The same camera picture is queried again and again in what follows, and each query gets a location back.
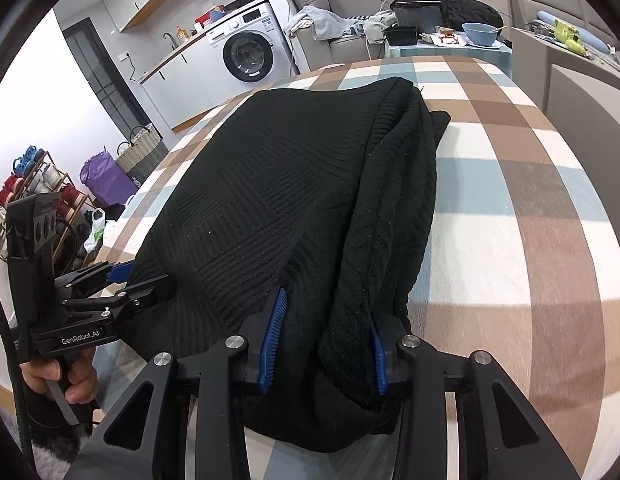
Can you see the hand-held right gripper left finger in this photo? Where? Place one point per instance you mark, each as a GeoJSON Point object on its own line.
{"type": "Point", "coordinates": [270, 350]}

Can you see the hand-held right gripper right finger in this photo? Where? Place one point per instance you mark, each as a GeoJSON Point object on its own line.
{"type": "Point", "coordinates": [380, 367]}

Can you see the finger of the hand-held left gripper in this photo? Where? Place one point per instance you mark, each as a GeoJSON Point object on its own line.
{"type": "Point", "coordinates": [140, 297]}
{"type": "Point", "coordinates": [117, 271]}

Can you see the black knit sweater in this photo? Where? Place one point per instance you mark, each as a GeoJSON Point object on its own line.
{"type": "Point", "coordinates": [265, 200]}

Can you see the white striped clothes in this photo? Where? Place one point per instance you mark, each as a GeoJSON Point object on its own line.
{"type": "Point", "coordinates": [374, 27]}

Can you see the person's left hand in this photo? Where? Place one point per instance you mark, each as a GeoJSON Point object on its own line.
{"type": "Point", "coordinates": [80, 375]}

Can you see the white plastic bag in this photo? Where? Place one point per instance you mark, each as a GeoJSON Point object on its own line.
{"type": "Point", "coordinates": [111, 230]}
{"type": "Point", "coordinates": [94, 232]}

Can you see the shoe rack with shoes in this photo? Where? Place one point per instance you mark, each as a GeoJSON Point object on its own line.
{"type": "Point", "coordinates": [35, 180]}

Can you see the purple bag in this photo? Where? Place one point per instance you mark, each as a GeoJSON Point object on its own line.
{"type": "Point", "coordinates": [107, 180]}

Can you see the woven basket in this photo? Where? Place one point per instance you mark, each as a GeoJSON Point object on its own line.
{"type": "Point", "coordinates": [142, 155]}

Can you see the dark glass door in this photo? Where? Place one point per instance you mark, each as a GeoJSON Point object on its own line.
{"type": "Point", "coordinates": [105, 75]}

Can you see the white kitchen counter cabinet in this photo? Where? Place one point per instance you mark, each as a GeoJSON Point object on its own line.
{"type": "Point", "coordinates": [190, 77]}

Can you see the checked tablecloth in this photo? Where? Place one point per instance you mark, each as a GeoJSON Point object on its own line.
{"type": "Point", "coordinates": [514, 185]}

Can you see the black faucet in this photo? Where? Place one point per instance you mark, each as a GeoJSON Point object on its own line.
{"type": "Point", "coordinates": [169, 40]}

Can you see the yellow bottle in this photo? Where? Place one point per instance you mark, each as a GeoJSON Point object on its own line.
{"type": "Point", "coordinates": [181, 34]}

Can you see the white washing machine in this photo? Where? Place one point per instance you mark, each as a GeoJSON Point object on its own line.
{"type": "Point", "coordinates": [250, 55]}

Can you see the red basket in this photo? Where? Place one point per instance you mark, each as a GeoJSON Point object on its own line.
{"type": "Point", "coordinates": [207, 19]}

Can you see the side table with checked cloth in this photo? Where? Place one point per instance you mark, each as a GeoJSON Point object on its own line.
{"type": "Point", "coordinates": [439, 51]}

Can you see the light blue cloth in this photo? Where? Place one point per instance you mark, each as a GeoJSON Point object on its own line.
{"type": "Point", "coordinates": [322, 22]}

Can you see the small black tray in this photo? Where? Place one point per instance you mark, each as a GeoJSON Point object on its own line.
{"type": "Point", "coordinates": [399, 36]}

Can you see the food tray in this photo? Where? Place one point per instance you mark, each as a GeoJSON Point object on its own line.
{"type": "Point", "coordinates": [442, 38]}

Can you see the large beige cabinet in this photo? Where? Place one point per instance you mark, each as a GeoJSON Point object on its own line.
{"type": "Point", "coordinates": [589, 105]}

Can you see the white plate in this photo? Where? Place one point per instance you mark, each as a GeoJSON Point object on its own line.
{"type": "Point", "coordinates": [494, 45]}

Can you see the blue bowl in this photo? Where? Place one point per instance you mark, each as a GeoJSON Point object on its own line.
{"type": "Point", "coordinates": [480, 34]}

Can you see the grey box with black rim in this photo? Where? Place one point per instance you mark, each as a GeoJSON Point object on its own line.
{"type": "Point", "coordinates": [417, 15]}

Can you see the small beige cabinet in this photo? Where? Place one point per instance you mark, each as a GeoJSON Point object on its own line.
{"type": "Point", "coordinates": [544, 52]}

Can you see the black jacket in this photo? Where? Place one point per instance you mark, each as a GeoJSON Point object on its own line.
{"type": "Point", "coordinates": [464, 5]}

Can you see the green plush toy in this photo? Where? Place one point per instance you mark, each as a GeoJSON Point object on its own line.
{"type": "Point", "coordinates": [569, 37]}

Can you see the blue pillow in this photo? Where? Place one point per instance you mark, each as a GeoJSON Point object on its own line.
{"type": "Point", "coordinates": [544, 17]}

